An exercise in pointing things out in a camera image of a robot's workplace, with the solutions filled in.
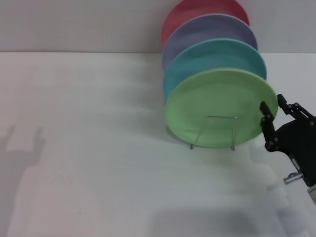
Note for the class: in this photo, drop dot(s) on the silver metal clamp knob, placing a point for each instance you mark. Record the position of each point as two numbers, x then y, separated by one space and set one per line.
292 178

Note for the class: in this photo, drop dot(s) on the light green round plate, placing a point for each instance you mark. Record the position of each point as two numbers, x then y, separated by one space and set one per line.
217 103

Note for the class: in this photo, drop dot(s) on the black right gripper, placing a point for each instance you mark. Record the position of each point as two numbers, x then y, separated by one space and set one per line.
298 140

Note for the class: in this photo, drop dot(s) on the cyan round plate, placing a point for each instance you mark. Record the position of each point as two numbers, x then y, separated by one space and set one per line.
209 54

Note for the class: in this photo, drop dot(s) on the purple round plate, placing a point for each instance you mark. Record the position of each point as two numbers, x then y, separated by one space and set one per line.
209 27

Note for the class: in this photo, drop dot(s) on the red round plate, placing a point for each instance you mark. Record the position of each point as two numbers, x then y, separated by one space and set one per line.
197 8

